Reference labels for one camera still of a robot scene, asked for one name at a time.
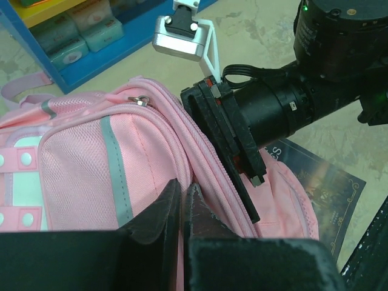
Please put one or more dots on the pink student backpack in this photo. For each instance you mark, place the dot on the pink student backpack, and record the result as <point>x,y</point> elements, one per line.
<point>94,161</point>

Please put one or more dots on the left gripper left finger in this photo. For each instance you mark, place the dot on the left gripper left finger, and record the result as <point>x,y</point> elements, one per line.
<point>141,255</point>

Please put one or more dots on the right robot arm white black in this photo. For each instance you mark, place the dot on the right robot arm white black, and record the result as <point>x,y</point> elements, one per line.
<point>341,57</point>

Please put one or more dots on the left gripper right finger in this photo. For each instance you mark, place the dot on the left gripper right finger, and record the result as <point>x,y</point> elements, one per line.
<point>215,258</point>

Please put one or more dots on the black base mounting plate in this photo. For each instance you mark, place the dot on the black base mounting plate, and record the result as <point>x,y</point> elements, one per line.
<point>366,268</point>

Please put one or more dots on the blue kids shelf unit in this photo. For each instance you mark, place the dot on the blue kids shelf unit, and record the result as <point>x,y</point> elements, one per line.
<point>138,21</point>

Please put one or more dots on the Tale of Two Cities book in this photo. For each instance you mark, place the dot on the Tale of Two Cities book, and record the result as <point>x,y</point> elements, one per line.
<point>333,192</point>

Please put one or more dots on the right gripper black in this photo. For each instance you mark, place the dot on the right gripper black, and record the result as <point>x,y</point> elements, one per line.
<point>239,123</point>

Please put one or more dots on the teal tissue pack stack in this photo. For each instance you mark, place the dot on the teal tissue pack stack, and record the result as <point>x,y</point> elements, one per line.
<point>69,36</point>

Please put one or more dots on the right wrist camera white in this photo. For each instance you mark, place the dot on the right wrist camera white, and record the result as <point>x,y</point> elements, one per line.
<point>183,35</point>

